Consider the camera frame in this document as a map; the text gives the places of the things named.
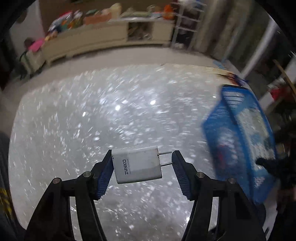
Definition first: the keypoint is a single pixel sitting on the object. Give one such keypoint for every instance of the blue plastic basket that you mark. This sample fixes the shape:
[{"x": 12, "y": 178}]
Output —
[{"x": 238, "y": 133}]

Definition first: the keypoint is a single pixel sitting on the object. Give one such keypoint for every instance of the beige suitcase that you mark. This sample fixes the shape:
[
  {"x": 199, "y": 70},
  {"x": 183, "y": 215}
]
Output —
[{"x": 32, "y": 61}]

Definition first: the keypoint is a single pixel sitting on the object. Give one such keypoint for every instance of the pink tissue box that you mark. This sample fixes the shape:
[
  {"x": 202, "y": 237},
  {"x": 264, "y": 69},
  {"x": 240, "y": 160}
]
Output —
[{"x": 89, "y": 20}]

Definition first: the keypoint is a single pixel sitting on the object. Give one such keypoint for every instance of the cream tv cabinet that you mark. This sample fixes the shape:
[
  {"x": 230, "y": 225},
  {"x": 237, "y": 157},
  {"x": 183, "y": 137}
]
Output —
[{"x": 110, "y": 34}]

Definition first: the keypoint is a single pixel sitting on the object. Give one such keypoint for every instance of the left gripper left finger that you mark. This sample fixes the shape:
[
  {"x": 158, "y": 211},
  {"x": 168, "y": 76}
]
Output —
[{"x": 51, "y": 219}]

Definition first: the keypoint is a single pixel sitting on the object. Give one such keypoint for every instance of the cream plastic jar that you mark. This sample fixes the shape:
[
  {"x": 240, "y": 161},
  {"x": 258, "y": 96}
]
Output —
[{"x": 115, "y": 10}]

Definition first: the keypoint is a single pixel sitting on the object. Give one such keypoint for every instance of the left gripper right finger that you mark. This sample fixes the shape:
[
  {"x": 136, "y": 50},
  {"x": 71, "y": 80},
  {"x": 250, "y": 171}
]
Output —
[{"x": 236, "y": 218}]

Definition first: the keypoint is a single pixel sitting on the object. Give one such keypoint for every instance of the white metal shelf rack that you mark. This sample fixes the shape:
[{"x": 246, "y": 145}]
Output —
[{"x": 188, "y": 16}]

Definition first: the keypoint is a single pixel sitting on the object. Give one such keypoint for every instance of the white wall charger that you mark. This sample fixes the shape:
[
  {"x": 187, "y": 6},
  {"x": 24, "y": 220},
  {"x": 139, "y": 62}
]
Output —
[{"x": 137, "y": 164}]

